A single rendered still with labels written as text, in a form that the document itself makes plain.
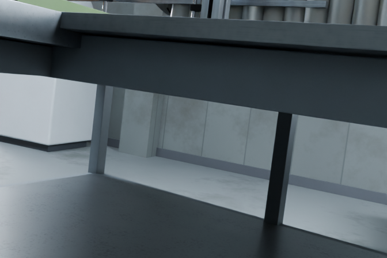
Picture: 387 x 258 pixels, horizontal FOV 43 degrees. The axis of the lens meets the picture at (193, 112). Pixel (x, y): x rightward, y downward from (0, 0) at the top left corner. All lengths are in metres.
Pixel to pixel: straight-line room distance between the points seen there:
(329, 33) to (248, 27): 0.08
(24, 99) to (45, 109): 0.23
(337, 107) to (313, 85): 0.03
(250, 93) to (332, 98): 0.08
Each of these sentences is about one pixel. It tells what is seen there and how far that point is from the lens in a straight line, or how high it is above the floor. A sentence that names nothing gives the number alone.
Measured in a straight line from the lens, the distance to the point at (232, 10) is 1.19.
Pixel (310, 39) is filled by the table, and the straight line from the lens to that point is 0.43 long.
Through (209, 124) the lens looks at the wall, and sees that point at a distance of 4.24.
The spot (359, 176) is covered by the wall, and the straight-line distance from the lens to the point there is 3.91.
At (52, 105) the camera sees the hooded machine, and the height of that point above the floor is 0.39.
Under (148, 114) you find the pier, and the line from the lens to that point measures 4.32.
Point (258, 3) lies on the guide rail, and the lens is 1.14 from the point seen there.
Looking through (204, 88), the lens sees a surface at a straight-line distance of 0.52.
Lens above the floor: 0.77
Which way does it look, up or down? 4 degrees down
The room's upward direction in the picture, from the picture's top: 7 degrees clockwise
